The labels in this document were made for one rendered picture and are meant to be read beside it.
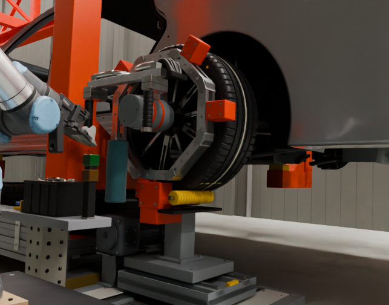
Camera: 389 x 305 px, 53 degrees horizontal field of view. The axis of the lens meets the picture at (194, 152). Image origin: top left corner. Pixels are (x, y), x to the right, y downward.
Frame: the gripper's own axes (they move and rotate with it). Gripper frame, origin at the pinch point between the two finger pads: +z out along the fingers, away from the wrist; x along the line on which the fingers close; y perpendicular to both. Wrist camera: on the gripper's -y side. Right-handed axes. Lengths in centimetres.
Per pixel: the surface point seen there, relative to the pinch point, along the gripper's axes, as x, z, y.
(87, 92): 22.1, 4.4, 28.0
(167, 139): 4.1, 39.6, 26.3
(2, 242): 110, 55, -29
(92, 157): -4.3, -1.3, -5.0
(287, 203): 98, 433, 157
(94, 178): -4.4, 2.6, -10.6
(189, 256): -3, 71, -16
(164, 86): -14.2, 8.2, 29.5
